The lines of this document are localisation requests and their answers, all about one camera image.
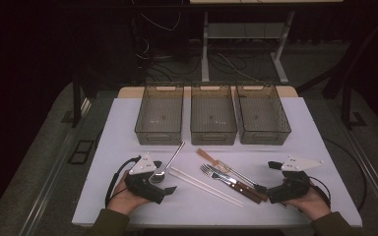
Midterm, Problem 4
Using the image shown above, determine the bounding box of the black metal stand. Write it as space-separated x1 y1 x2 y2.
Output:
296 13 378 131
71 70 96 129

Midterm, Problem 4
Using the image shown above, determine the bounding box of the person's right hand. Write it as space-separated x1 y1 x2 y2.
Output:
283 188 332 221

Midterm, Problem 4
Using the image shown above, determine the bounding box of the wooden-handled metal fork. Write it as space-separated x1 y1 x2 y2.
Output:
199 163 263 205

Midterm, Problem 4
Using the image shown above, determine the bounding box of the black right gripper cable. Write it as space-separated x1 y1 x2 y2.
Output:
308 176 333 209

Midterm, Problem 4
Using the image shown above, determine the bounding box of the long black floor cable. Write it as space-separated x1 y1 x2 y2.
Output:
323 137 368 212

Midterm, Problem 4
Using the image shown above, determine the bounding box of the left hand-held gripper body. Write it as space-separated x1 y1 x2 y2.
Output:
124 152 166 205

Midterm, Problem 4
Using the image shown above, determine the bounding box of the bundle of black floor cables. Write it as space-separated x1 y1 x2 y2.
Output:
137 38 277 85

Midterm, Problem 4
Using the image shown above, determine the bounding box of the white metal desk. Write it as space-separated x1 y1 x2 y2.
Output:
189 0 344 85

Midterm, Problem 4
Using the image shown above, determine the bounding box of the transparent brown plastic bin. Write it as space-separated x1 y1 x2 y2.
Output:
190 82 239 147
134 83 185 147
234 82 292 146

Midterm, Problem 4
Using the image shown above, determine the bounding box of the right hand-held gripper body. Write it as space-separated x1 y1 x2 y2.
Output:
267 155 325 205

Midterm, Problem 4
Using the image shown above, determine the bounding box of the metal floor rail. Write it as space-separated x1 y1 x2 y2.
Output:
18 97 93 236
346 127 378 224

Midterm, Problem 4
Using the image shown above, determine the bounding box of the wooden-handled metal knife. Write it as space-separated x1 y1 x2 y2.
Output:
206 163 270 202

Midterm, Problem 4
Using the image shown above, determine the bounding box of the black rectangular floor frame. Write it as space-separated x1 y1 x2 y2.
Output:
67 140 95 165

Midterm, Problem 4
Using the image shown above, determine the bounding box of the person's left hand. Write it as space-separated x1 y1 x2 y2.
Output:
106 171 152 216

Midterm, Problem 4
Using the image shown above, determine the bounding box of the long metal spoon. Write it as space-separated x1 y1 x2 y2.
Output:
149 141 186 184

